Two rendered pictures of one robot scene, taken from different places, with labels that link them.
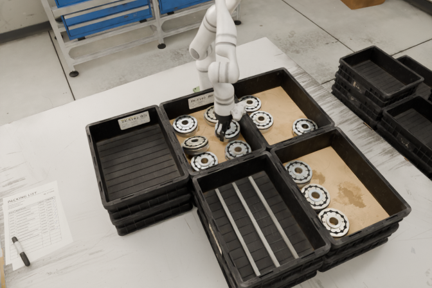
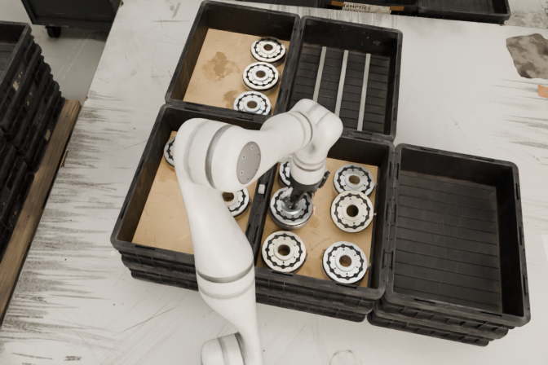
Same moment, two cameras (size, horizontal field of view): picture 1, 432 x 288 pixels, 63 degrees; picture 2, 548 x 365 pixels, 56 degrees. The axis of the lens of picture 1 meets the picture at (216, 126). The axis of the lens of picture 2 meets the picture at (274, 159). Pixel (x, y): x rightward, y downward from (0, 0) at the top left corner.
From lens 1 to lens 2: 149 cm
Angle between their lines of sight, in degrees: 72
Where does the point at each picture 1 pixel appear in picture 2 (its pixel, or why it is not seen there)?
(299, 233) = (302, 68)
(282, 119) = not seen: hidden behind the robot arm
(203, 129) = (317, 247)
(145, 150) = (424, 262)
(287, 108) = (164, 205)
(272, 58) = not seen: outside the picture
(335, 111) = (70, 206)
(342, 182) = (212, 81)
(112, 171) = (485, 253)
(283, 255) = (332, 61)
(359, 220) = (236, 46)
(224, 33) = (295, 117)
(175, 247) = not seen: hidden behind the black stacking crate
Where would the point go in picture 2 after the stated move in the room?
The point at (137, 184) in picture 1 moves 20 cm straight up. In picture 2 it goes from (453, 213) to (484, 173)
